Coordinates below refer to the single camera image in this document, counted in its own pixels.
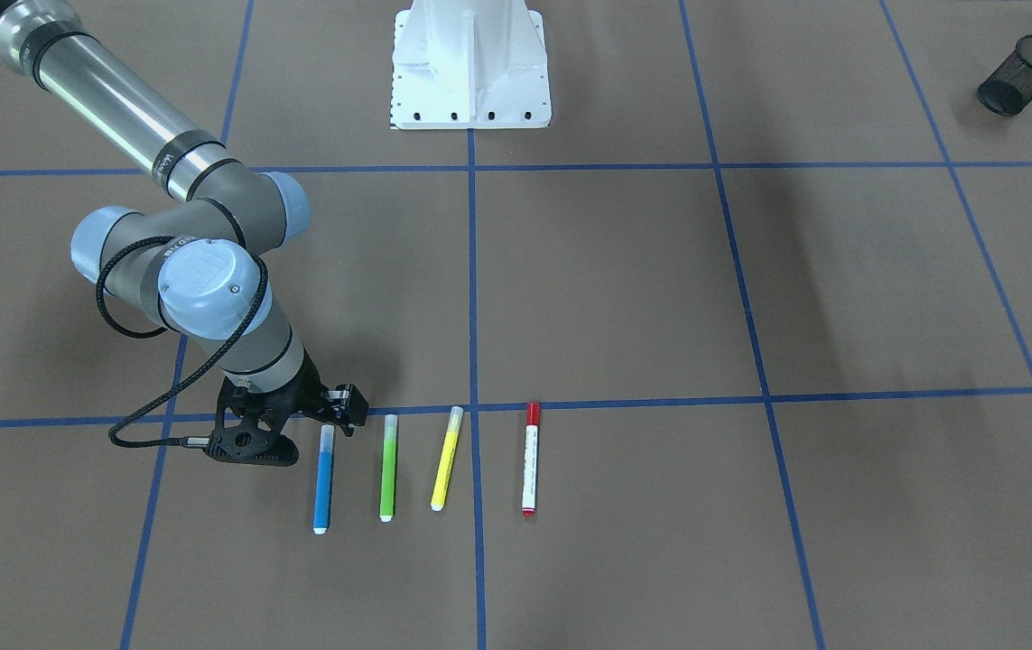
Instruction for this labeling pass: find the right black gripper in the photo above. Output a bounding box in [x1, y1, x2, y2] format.
[245, 357, 367, 437]

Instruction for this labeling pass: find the blue highlighter pen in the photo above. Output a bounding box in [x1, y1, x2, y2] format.
[311, 424, 335, 535]

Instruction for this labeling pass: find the red and white marker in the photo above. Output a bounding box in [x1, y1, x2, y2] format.
[520, 402, 542, 518]

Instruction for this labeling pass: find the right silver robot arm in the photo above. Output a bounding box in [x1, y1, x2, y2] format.
[0, 1, 368, 460]

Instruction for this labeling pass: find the green highlighter pen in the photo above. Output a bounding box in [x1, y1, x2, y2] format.
[378, 413, 397, 523]

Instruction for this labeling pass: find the yellow highlighter pen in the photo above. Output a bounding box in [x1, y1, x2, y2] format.
[430, 404, 465, 513]

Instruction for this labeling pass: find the far black mesh pen cup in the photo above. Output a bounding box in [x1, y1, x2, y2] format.
[975, 34, 1032, 116]

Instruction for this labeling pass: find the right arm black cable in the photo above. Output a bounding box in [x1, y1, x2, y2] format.
[95, 235, 269, 450]

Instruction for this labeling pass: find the white central pedestal column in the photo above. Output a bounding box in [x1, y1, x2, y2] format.
[389, 1, 553, 129]

